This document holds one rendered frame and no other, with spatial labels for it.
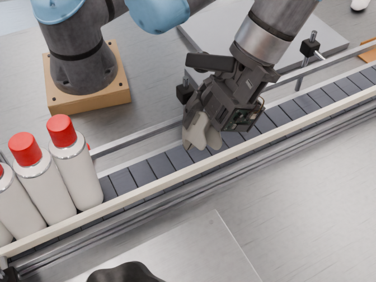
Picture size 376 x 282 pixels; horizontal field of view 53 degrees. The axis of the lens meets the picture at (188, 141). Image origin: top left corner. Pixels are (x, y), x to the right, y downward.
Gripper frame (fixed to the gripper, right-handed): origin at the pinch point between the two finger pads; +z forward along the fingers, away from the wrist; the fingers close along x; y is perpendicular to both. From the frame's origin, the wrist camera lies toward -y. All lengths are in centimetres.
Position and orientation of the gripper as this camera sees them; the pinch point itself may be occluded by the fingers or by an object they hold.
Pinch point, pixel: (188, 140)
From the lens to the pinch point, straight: 67.8
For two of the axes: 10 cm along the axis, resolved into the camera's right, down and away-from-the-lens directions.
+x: 7.7, 0.0, 6.4
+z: -4.4, 7.3, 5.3
